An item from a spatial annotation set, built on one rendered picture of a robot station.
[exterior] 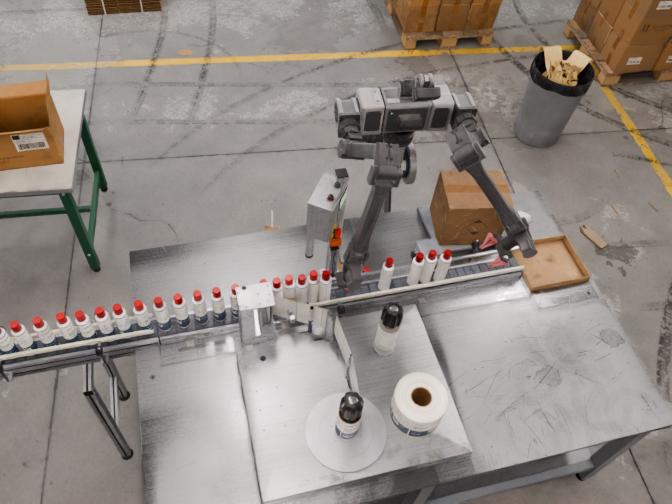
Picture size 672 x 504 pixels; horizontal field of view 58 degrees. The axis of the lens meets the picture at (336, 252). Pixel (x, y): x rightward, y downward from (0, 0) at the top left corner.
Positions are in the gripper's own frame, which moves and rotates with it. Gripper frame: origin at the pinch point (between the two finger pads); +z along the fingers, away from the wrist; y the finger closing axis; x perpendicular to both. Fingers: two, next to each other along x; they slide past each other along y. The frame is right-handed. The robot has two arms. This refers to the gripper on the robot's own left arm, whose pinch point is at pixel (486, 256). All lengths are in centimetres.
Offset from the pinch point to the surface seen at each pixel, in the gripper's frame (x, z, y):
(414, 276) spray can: -5.5, 32.3, -7.9
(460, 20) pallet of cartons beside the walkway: 146, 7, -311
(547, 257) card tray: 58, -3, -19
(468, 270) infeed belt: 21.9, 20.3, -13.1
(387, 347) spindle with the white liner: -20, 45, 24
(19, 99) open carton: -144, 142, -139
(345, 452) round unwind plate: -35, 64, 62
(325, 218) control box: -68, 23, -7
